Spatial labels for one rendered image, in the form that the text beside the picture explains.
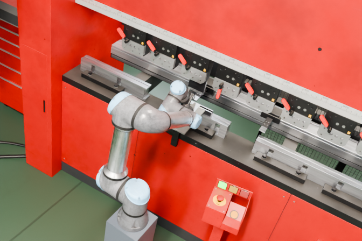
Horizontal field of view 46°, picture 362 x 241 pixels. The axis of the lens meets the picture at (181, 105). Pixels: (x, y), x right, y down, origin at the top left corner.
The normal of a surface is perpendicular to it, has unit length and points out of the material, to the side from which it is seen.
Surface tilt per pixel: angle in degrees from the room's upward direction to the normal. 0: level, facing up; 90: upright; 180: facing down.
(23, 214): 0
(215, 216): 90
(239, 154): 0
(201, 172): 90
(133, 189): 7
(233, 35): 90
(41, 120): 90
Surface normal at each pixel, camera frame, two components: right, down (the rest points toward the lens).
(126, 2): -0.46, 0.47
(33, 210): 0.18, -0.78
